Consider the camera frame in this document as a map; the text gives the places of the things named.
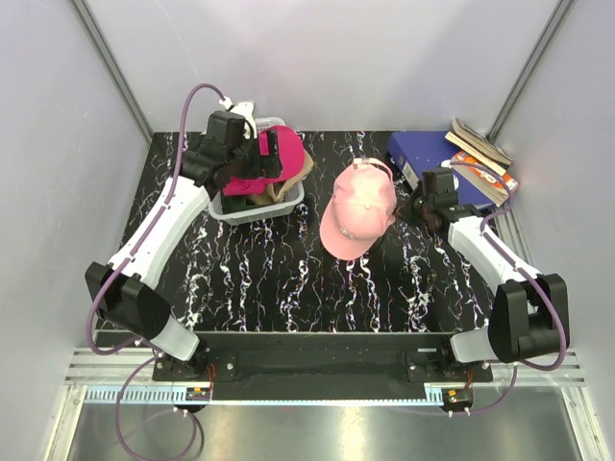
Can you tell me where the magenta baseball cap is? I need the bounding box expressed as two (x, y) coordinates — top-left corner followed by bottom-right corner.
(223, 125), (304, 196)

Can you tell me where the light pink baseball cap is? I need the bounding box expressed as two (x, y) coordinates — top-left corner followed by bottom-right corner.
(319, 158), (386, 261)

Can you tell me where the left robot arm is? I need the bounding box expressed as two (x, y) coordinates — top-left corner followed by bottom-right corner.
(86, 102), (281, 380)

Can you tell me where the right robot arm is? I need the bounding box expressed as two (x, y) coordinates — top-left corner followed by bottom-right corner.
(401, 167), (570, 381)

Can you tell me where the beige baseball cap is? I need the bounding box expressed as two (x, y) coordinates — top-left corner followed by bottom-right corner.
(248, 151), (314, 206)

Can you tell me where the white plastic basket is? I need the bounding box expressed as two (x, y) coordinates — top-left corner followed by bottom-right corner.
(208, 117), (305, 226)

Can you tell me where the orange paperback book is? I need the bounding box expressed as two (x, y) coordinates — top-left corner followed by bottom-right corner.
(451, 151), (519, 206)

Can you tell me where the dark green cap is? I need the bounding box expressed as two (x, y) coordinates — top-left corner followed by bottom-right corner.
(220, 193), (257, 214)

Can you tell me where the tan paperback book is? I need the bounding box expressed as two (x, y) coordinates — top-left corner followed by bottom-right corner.
(445, 118), (512, 174)

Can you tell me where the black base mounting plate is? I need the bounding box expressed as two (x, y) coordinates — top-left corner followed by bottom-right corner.
(153, 332), (493, 405)

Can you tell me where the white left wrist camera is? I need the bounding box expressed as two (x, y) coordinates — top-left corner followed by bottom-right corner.
(218, 96), (258, 139)

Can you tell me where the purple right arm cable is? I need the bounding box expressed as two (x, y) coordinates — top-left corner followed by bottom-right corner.
(449, 160), (571, 370)

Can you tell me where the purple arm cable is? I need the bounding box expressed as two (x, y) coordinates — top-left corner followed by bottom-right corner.
(449, 160), (571, 370)
(85, 84), (232, 356)

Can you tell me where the blue ring binder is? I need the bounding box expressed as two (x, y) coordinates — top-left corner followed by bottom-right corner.
(387, 131), (493, 209)

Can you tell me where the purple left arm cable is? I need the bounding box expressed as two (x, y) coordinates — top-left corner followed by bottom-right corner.
(85, 84), (232, 356)

